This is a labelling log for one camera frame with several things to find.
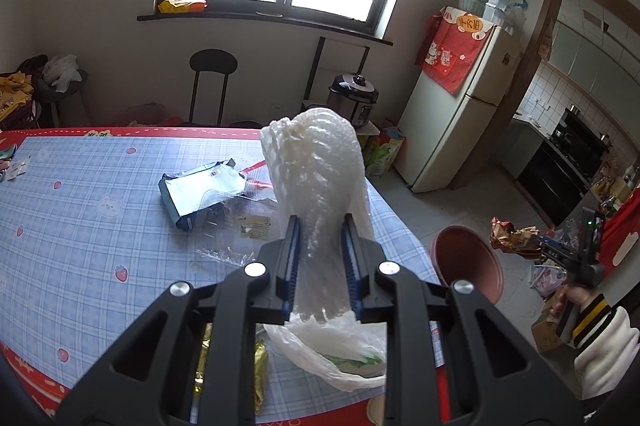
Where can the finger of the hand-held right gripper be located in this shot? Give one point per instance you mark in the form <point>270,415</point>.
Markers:
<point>552,251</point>

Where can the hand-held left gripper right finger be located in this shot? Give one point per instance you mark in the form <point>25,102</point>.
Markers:
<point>350,266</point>

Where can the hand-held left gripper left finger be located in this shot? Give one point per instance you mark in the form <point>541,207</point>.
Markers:
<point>291,266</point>

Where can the brown foil wrapper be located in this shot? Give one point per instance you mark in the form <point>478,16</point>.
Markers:
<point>510,236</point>

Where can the clear plastic tray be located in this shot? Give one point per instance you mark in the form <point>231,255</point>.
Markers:
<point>252,227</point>

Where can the pink plastic basin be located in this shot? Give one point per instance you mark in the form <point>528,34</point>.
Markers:
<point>465,256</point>

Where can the white bubble wrap roll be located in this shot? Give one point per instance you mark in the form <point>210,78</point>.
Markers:
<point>315,166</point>

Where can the person's right hand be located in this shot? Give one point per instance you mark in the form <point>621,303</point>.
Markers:
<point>580,295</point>

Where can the red hanging cloth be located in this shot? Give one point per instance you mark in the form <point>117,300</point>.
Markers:
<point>620,236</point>

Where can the pink plastic bag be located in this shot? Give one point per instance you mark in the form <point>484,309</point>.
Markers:
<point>545,281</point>

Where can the black built-in oven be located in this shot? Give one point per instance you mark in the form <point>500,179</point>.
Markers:
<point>560,176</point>

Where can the brown cardboard box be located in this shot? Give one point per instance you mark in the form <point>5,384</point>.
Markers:
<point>547,336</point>

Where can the clear bag with red edge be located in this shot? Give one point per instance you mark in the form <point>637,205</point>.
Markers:
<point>235,186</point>

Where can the grey kitchen cabinet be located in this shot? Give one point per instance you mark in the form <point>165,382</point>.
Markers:
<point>522,146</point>

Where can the gold foil wrapper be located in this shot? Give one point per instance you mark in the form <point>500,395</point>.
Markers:
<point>260,371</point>
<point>202,356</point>

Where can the blue cardboard box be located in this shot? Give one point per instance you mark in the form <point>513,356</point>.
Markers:
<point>175,206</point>

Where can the white low stand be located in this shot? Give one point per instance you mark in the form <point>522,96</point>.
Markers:
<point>367,129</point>

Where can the cream refrigerator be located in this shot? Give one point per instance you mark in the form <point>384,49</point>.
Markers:
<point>450,141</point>

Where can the silver pressure cooker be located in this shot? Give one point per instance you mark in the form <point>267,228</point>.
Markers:
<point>352,98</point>

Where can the blue plaid tablecloth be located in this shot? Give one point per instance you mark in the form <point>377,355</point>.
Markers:
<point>100,231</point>

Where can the black metal rack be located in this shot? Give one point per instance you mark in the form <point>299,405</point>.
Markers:
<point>320,66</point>

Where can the black round-back chair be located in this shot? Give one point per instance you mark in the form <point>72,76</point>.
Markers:
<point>212,63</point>

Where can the red printed cloth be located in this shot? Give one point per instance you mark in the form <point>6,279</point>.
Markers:
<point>452,51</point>

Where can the white storage boxes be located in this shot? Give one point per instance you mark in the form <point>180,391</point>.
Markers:
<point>494,6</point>

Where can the orange snack packet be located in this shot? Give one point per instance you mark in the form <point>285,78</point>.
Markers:
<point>182,6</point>

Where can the small white sachet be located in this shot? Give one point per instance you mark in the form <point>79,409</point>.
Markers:
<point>17,169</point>

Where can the crumpled white plastic bag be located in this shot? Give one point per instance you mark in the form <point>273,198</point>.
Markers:
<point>62,71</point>

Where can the yellow clothing pile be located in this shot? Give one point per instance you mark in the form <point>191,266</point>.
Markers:
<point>15,91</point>

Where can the brown door frame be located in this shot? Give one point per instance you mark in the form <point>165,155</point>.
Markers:
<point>535,71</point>

